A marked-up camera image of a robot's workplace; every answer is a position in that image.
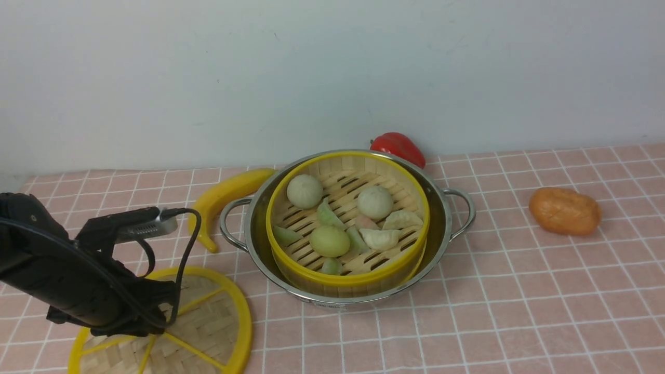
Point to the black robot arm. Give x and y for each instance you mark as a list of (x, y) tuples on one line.
[(78, 277)]

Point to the red toy bell pepper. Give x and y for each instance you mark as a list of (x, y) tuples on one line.
[(399, 145)]

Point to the stainless steel pot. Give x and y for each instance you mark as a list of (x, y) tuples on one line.
[(256, 243)]

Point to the white toy bun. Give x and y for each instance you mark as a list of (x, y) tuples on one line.
[(376, 202)]

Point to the pink toy dumpling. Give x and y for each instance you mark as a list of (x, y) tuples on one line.
[(363, 222)]

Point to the yellow bamboo steamer basket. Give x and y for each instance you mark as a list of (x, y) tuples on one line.
[(344, 176)]

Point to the green toy dumpling bottom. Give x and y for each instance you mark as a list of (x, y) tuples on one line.
[(331, 266)]

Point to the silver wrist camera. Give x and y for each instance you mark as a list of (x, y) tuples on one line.
[(147, 230)]

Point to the cream toy dumpling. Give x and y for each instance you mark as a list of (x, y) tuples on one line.
[(398, 220)]

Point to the yellow-green toy bun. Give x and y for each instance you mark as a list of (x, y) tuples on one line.
[(330, 241)]

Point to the orange toy bread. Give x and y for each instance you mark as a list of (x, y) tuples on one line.
[(565, 211)]

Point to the green toy dumpling lower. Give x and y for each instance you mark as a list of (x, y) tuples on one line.
[(357, 245)]

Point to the green toy dumpling left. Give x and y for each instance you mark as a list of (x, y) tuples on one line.
[(285, 237)]

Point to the green toy dumpling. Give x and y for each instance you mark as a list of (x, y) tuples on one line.
[(326, 215), (285, 237), (331, 266), (357, 245)]

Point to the pale green toy bun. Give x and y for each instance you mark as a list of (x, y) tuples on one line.
[(305, 191)]

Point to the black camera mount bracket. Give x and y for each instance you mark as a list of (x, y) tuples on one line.
[(100, 233)]

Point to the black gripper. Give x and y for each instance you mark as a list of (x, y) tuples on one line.
[(105, 311)]

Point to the yellow woven steamer lid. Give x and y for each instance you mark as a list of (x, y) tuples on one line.
[(212, 334)]

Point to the yellow toy banana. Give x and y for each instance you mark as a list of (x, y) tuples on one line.
[(210, 204)]

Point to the white toy dumpling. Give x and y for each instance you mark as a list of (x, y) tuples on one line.
[(380, 240)]

